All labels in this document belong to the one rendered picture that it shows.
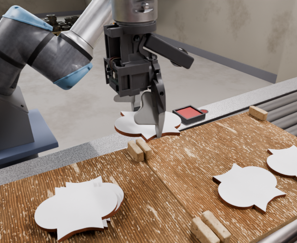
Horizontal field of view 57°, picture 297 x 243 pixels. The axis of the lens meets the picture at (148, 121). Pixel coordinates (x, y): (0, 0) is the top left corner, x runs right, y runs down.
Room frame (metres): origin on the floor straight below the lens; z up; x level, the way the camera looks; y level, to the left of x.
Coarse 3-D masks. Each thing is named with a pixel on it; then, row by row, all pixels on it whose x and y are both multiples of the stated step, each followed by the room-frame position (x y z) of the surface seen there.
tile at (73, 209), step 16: (64, 192) 0.39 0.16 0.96; (80, 192) 0.39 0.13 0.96; (96, 192) 0.39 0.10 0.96; (112, 192) 0.39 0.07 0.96; (48, 208) 0.35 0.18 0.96; (64, 208) 0.35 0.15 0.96; (80, 208) 0.35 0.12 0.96; (96, 208) 0.35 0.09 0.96; (112, 208) 0.35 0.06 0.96; (48, 224) 0.32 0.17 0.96; (64, 224) 0.32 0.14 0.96; (80, 224) 0.32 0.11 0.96; (96, 224) 0.32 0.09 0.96
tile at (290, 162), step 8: (272, 152) 0.54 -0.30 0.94; (280, 152) 0.54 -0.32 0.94; (288, 152) 0.54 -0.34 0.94; (296, 152) 0.54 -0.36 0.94; (272, 160) 0.51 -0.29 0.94; (280, 160) 0.51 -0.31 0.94; (288, 160) 0.51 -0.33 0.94; (296, 160) 0.51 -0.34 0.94; (272, 168) 0.48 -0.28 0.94; (280, 168) 0.48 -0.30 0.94; (288, 168) 0.48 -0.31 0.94; (296, 168) 0.48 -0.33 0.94; (288, 176) 0.46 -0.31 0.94; (296, 176) 0.46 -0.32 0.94
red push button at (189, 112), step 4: (188, 108) 0.81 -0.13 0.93; (192, 108) 0.81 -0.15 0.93; (180, 112) 0.78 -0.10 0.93; (184, 112) 0.78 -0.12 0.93; (188, 112) 0.78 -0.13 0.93; (192, 112) 0.78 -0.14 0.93; (196, 112) 0.78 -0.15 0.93; (184, 116) 0.76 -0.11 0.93; (188, 116) 0.76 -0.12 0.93; (192, 116) 0.76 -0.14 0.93
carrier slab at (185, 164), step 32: (192, 128) 0.67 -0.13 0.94; (224, 128) 0.67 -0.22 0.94; (256, 128) 0.67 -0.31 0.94; (160, 160) 0.53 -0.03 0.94; (192, 160) 0.53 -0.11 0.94; (224, 160) 0.53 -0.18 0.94; (256, 160) 0.53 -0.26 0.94; (192, 192) 0.42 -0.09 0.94; (288, 192) 0.42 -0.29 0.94; (224, 224) 0.34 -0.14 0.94; (256, 224) 0.34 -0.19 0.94
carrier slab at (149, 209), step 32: (96, 160) 0.53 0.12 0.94; (128, 160) 0.53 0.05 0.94; (0, 192) 0.42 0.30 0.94; (32, 192) 0.42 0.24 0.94; (128, 192) 0.42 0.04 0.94; (160, 192) 0.42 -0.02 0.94; (0, 224) 0.34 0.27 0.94; (32, 224) 0.34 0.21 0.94; (128, 224) 0.34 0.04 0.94; (160, 224) 0.34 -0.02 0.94
